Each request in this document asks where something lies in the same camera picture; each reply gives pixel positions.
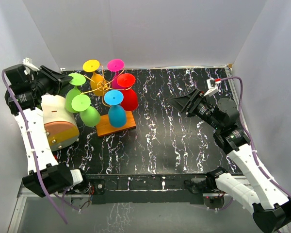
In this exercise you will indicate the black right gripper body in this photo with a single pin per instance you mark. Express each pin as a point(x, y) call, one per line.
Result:
point(201, 108)

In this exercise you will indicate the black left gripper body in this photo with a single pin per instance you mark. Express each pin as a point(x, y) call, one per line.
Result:
point(45, 84)

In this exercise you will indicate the green plastic wine glass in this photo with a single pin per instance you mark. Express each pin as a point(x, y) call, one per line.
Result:
point(89, 114)
point(77, 80)

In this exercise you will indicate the orange plastic wine glass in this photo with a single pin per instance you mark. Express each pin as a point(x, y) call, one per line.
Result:
point(96, 79)

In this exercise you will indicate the red plastic wine glass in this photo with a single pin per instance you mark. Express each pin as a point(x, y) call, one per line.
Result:
point(130, 101)

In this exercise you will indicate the green plastic wine glass front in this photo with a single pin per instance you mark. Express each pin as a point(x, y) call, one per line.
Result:
point(89, 114)

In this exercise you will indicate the magenta plastic wine glass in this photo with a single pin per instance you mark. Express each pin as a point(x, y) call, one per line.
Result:
point(117, 66)

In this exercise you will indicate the blue plastic wine glass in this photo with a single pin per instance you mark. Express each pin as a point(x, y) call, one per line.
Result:
point(116, 113)

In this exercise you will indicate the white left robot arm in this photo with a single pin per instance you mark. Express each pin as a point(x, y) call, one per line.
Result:
point(33, 99)

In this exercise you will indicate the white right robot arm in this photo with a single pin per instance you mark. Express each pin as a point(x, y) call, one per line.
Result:
point(268, 205)

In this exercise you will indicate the white orange cylindrical container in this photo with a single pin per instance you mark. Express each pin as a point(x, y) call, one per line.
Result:
point(60, 124)

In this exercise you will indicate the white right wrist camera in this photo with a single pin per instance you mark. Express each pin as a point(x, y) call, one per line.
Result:
point(212, 85)

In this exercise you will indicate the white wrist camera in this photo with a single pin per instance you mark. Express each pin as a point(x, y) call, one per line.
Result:
point(30, 63)
point(212, 85)

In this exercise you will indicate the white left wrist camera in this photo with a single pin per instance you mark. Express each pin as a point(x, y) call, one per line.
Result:
point(30, 63)

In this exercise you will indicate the gold wire wine glass rack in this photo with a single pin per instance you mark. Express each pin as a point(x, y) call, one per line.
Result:
point(104, 127)

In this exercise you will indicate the aluminium front frame rail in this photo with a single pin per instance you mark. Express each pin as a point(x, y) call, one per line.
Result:
point(158, 203)

